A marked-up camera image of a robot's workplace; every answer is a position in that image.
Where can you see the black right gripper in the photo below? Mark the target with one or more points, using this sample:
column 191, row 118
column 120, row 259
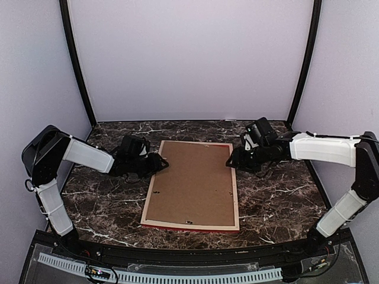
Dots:
column 238, row 161

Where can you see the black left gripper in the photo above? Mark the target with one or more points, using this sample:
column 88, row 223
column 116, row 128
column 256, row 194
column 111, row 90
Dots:
column 155, row 164

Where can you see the brown cardboard backing board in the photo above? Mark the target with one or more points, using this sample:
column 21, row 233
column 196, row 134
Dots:
column 189, row 183

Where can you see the wooden picture frame red edge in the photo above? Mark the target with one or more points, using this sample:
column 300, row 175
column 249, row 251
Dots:
column 235, row 204

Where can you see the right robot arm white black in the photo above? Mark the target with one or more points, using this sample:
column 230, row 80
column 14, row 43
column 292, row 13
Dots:
column 358, row 152

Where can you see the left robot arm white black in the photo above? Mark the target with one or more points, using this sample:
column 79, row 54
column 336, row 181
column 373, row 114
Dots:
column 43, row 156

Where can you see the small green circuit board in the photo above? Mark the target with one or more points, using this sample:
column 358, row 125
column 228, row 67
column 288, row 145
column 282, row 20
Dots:
column 94, row 272

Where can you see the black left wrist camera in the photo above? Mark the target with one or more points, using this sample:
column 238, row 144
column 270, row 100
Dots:
column 133, row 147

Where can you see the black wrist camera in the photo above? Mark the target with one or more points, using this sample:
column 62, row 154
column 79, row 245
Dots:
column 260, row 131
column 133, row 147

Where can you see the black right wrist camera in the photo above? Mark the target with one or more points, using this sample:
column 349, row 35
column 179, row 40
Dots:
column 260, row 131

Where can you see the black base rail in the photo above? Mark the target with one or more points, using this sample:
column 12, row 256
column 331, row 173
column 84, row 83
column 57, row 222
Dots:
column 120, row 256

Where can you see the grey slotted cable duct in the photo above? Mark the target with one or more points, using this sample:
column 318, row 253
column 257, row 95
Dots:
column 162, row 274

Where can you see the right black enclosure post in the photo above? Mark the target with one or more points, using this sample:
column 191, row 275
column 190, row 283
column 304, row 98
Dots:
column 308, row 54

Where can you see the black enclosure post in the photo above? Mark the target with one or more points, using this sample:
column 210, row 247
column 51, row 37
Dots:
column 308, row 54
column 73, row 53

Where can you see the left black enclosure post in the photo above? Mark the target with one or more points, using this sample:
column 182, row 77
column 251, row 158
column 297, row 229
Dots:
column 73, row 53

